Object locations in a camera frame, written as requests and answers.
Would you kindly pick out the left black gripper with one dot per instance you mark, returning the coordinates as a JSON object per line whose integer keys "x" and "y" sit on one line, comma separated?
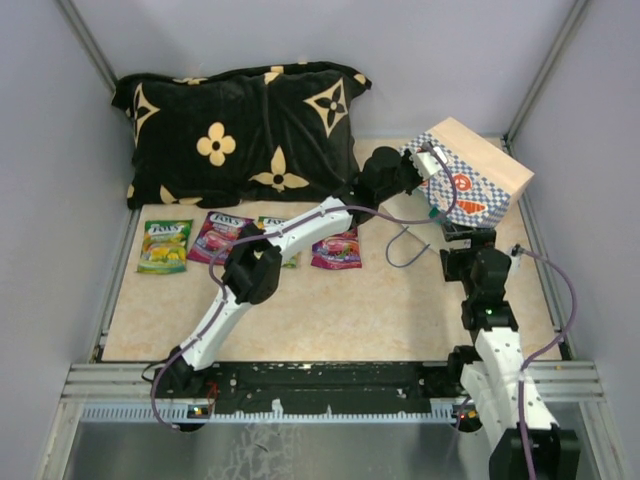
{"x": 406, "y": 159}

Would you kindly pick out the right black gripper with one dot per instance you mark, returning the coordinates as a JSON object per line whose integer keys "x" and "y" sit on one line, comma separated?
{"x": 451, "y": 257}

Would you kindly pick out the blue checkered paper bag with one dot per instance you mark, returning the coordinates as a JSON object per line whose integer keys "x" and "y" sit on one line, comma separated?
{"x": 483, "y": 180}

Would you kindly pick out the red teal snack packet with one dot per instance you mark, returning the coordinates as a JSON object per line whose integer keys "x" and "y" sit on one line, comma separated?
{"x": 338, "y": 252}

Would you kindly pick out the yellow green snack packet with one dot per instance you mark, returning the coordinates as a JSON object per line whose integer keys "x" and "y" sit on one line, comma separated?
{"x": 265, "y": 222}

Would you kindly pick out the purple snack packet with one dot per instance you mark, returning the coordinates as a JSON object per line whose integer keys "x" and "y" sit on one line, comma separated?
{"x": 218, "y": 231}

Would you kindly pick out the green Fox's candy bag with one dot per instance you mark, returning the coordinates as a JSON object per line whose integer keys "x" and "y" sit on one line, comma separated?
{"x": 164, "y": 247}

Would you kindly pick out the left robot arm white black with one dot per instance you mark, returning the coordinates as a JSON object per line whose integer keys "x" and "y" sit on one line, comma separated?
{"x": 253, "y": 267}

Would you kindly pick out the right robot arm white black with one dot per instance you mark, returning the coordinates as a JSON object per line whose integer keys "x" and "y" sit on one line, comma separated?
{"x": 527, "y": 441}

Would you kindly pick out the black pillow with beige flowers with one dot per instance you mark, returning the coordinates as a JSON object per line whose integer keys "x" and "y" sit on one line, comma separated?
{"x": 271, "y": 133}

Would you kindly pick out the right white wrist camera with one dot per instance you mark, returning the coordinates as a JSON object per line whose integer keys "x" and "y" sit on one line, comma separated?
{"x": 515, "y": 253}

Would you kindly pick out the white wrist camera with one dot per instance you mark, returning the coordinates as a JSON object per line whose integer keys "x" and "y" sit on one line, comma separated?
{"x": 429, "y": 160}
{"x": 515, "y": 253}

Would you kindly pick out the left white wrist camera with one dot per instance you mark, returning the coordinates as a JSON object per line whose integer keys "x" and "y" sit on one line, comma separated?
{"x": 429, "y": 160}

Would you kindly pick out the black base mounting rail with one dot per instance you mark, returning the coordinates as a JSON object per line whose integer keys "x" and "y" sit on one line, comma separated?
{"x": 317, "y": 387}

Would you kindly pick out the white slotted cable duct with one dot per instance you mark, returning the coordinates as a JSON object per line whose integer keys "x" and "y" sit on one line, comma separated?
{"x": 193, "y": 413}

